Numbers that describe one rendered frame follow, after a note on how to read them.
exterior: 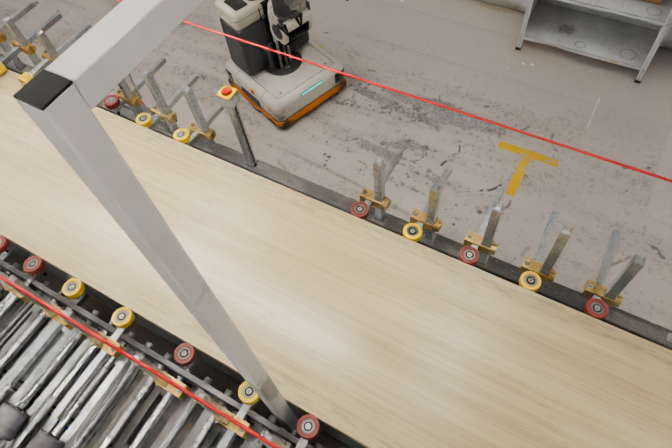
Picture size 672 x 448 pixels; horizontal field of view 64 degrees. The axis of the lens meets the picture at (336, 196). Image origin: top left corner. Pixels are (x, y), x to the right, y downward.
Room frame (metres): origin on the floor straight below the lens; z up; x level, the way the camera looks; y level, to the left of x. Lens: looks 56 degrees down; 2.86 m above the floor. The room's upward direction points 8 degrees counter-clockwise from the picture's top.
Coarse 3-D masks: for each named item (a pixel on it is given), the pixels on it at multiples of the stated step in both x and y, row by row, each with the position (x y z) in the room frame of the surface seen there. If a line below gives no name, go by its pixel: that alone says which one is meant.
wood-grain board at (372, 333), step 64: (0, 128) 2.05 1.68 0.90; (128, 128) 1.92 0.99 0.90; (0, 192) 1.63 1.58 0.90; (64, 192) 1.57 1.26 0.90; (192, 192) 1.46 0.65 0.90; (256, 192) 1.41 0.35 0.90; (64, 256) 1.22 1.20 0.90; (128, 256) 1.18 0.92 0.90; (192, 256) 1.13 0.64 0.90; (256, 256) 1.09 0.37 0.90; (320, 256) 1.04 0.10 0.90; (384, 256) 1.00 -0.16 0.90; (448, 256) 0.96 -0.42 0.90; (192, 320) 0.84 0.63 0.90; (256, 320) 0.80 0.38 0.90; (320, 320) 0.77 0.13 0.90; (384, 320) 0.73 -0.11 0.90; (448, 320) 0.69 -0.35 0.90; (512, 320) 0.66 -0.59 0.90; (576, 320) 0.62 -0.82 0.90; (320, 384) 0.53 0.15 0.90; (384, 384) 0.50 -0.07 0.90; (448, 384) 0.46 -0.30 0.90; (512, 384) 0.43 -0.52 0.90; (576, 384) 0.40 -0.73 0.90; (640, 384) 0.37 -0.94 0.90
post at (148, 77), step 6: (144, 72) 2.04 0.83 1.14; (150, 72) 2.04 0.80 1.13; (144, 78) 2.03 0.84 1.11; (150, 78) 2.03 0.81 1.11; (150, 84) 2.02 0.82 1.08; (156, 84) 2.04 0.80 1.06; (150, 90) 2.03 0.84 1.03; (156, 90) 2.03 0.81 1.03; (156, 96) 2.02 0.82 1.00; (162, 96) 2.04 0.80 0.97; (156, 102) 2.03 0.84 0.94; (162, 102) 2.03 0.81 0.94; (162, 108) 2.02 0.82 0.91; (168, 108) 2.04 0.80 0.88; (168, 126) 2.03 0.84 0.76; (174, 126) 2.03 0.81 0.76
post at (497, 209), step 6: (498, 204) 1.03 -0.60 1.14; (492, 210) 1.01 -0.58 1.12; (498, 210) 1.00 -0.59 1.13; (492, 216) 1.01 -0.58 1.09; (498, 216) 1.00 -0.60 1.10; (492, 222) 1.00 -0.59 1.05; (498, 222) 1.01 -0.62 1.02; (486, 228) 1.01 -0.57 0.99; (492, 228) 1.00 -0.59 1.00; (486, 234) 1.01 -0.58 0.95; (492, 234) 1.00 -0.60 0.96; (486, 240) 1.01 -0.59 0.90; (492, 240) 1.01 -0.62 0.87; (480, 252) 1.01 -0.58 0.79; (480, 258) 1.01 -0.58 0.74
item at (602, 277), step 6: (612, 234) 0.98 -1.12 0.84; (618, 234) 0.98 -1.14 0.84; (612, 240) 0.95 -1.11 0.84; (618, 240) 0.95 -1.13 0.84; (612, 246) 0.93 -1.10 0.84; (606, 252) 0.91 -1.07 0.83; (612, 252) 0.90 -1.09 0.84; (606, 258) 0.88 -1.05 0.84; (612, 258) 0.88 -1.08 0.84; (606, 264) 0.85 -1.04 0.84; (600, 270) 0.84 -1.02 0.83; (606, 270) 0.83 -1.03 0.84; (600, 276) 0.81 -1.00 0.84; (606, 276) 0.80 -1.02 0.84; (600, 282) 0.78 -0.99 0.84
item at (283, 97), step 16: (304, 48) 3.07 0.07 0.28; (320, 48) 3.05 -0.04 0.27; (288, 64) 2.93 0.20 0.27; (304, 64) 2.90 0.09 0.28; (320, 64) 2.88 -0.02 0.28; (336, 64) 2.86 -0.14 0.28; (240, 80) 2.87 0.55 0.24; (256, 80) 2.81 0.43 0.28; (272, 80) 2.79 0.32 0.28; (288, 80) 2.76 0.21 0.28; (304, 80) 2.74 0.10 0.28; (320, 80) 2.74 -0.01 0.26; (336, 80) 2.82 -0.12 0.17; (256, 96) 2.71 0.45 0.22; (272, 96) 2.63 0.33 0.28; (288, 96) 2.61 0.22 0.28; (304, 96) 2.65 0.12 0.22; (320, 96) 2.73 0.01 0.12; (272, 112) 2.57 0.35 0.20; (288, 112) 2.56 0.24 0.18; (304, 112) 2.63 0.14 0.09
